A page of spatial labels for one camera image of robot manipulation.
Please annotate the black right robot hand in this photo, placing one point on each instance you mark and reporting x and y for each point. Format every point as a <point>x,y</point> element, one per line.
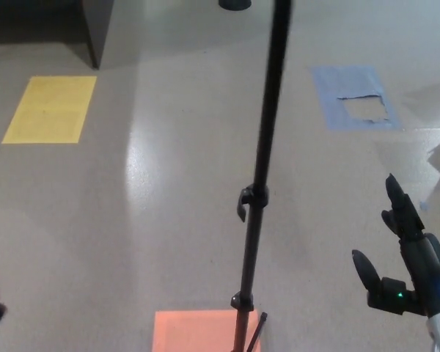
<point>430,271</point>

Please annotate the black telescopic phone stand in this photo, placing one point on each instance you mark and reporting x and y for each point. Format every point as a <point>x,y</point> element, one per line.
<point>260,165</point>

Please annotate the yellow floor rectangle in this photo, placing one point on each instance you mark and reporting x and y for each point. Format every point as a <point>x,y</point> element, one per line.
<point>47,110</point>

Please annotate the torn blue floor rectangle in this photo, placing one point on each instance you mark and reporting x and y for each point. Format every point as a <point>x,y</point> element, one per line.
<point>330,91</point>

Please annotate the orange floor rectangle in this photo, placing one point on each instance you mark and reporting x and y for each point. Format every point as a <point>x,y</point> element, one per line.
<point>194,331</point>

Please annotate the small blue tape scrap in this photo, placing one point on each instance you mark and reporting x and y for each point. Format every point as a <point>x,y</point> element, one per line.
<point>424,206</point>

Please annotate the black round base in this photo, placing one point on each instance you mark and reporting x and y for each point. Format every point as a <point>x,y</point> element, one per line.
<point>234,4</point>

